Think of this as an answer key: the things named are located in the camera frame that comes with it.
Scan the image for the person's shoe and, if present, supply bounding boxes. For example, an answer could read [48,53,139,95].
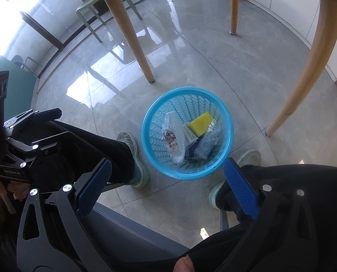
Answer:
[209,150,262,209]
[116,131,149,189]

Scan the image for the green chair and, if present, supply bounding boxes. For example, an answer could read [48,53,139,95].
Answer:
[68,0,143,44]

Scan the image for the blue plastic bag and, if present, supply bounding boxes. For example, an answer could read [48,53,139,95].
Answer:
[185,136,206,160]

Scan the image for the grey chair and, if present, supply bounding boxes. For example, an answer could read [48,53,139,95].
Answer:
[11,54,43,78]

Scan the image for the person's left leg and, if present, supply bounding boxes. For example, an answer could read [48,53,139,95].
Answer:
[15,119,135,187]

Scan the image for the black window frame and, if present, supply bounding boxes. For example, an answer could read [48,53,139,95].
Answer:
[18,11,64,49]

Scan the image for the white plastic bag red print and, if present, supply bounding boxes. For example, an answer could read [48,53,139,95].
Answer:
[160,113,186,164]

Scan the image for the clear plastic wrapper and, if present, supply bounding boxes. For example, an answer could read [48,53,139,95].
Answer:
[194,122,223,159]

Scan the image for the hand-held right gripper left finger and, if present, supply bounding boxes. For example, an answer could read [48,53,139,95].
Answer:
[15,159,121,272]

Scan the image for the white cardboard box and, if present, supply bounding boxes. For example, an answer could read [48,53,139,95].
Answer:
[182,122,199,145]

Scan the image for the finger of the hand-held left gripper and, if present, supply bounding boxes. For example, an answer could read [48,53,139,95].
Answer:
[5,130,70,171]
[3,108,63,129]

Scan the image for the person's right hand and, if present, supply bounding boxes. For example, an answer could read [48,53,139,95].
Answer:
[174,255,197,272]

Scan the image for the person's left hand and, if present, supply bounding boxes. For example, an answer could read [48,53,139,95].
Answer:
[0,174,30,202]

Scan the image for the person's left shoe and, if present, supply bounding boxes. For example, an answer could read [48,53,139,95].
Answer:
[116,131,149,189]

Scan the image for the white kitchen counter cabinet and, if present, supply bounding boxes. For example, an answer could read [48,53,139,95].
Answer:
[239,0,337,80]

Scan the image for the person's right shoe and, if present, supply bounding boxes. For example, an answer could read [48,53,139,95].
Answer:
[209,150,262,209]

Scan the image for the yellow sponge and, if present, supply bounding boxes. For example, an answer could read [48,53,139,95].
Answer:
[188,112,214,136]

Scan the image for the blue plastic basket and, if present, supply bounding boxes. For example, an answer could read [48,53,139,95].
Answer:
[141,87,233,180]

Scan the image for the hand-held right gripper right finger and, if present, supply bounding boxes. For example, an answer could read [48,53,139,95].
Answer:
[222,159,318,272]

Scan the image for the round white table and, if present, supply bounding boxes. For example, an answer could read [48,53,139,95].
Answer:
[92,0,337,138]

